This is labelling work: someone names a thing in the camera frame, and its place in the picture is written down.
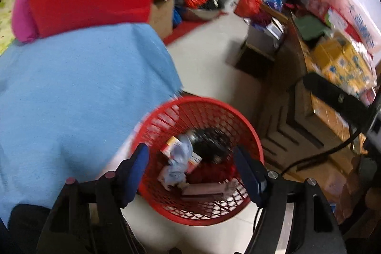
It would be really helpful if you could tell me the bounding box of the pink cloth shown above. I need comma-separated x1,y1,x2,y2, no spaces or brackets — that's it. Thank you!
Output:
12,0,40,43

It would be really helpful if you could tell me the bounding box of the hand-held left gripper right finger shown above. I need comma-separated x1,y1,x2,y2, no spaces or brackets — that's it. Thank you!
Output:
233,145,347,254

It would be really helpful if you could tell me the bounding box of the yellow cardboard box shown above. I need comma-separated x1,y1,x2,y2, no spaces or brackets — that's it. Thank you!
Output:
312,32,376,94

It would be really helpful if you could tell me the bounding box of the dark cloth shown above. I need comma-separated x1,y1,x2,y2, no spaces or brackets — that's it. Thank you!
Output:
0,203,52,254

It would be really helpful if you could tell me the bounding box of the pink box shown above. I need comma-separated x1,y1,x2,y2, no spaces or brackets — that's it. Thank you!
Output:
181,181,239,202

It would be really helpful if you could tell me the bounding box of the dark green folder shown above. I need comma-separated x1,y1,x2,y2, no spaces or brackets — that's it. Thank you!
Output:
295,16,331,40

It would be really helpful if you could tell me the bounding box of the black cable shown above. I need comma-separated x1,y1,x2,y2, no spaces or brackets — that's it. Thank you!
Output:
253,123,362,228

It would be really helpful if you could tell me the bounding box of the brown cardboard box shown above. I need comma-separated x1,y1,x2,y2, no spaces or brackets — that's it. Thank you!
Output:
149,0,176,40

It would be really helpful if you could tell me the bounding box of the red plastic mesh basket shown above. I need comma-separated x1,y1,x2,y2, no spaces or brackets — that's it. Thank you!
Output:
137,96,265,226

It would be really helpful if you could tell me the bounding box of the pink plastic package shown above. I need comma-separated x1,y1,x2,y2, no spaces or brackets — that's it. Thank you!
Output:
330,0,381,49

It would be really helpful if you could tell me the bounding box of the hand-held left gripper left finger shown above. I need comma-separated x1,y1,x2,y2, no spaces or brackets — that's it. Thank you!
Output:
36,143,150,254

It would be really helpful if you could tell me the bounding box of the dark low stool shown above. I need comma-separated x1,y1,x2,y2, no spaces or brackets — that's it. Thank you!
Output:
235,41,276,79

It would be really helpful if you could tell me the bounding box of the wooden cabinet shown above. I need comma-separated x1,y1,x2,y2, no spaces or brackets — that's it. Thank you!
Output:
259,13,381,213

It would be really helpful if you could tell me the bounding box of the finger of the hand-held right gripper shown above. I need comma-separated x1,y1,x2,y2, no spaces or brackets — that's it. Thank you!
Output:
302,72,376,131

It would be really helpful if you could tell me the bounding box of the red floor mat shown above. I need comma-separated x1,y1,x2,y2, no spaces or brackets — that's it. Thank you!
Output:
164,11,230,46

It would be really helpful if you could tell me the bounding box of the metal basin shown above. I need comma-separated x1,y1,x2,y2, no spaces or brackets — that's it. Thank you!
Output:
181,7,221,22

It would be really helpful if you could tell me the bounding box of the blue blanket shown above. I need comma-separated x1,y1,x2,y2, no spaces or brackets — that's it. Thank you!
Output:
0,23,183,228

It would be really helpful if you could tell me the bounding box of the green clover print quilt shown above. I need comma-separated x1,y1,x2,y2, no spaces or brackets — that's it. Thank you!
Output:
0,0,23,55

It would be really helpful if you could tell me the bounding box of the black plastic bag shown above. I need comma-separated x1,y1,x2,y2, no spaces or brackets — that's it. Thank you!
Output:
186,127,233,164

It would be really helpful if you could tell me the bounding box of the knotted red bag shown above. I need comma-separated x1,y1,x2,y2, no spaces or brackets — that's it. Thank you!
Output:
235,0,264,18

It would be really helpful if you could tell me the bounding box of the light blue cloth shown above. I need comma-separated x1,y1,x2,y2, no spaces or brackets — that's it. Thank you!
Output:
158,135,194,190

